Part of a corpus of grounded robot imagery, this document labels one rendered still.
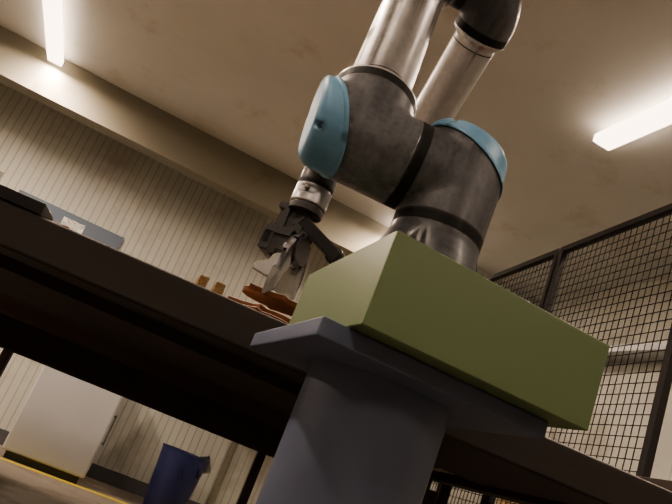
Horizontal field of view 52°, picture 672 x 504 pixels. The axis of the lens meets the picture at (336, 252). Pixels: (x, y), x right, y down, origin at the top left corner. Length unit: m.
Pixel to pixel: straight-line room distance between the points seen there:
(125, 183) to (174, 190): 0.47
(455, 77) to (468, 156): 0.38
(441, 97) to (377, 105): 0.40
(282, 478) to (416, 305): 0.24
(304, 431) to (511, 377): 0.22
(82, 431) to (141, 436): 0.96
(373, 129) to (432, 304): 0.26
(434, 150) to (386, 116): 0.07
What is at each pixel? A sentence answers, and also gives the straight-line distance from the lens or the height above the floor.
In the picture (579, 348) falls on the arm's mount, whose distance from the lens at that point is 0.76.
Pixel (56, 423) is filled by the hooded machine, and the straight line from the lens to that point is 6.06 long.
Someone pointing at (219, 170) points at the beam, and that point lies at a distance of 6.43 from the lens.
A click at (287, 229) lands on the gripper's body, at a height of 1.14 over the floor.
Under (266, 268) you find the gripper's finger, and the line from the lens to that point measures 1.31.
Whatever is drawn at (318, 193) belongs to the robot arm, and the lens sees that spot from 1.38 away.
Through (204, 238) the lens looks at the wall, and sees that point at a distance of 7.07.
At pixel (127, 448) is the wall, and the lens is 6.89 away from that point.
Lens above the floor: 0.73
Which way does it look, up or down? 17 degrees up
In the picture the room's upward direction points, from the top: 22 degrees clockwise
